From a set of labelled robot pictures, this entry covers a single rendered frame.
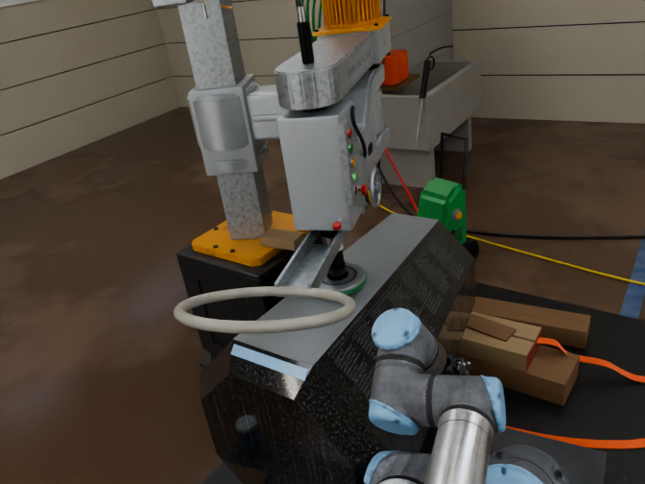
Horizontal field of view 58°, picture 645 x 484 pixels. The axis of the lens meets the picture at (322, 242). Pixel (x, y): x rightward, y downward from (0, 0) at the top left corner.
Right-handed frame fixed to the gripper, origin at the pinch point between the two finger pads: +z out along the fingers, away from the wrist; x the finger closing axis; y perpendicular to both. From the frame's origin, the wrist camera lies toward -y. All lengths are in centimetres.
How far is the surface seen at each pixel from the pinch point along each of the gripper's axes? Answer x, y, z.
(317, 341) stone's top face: 29, -63, 28
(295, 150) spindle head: 79, -58, -15
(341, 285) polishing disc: 56, -64, 36
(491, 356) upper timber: 72, -41, 139
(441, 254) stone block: 94, -45, 78
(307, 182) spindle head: 73, -59, -4
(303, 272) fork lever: 44, -59, 7
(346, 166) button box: 76, -43, -5
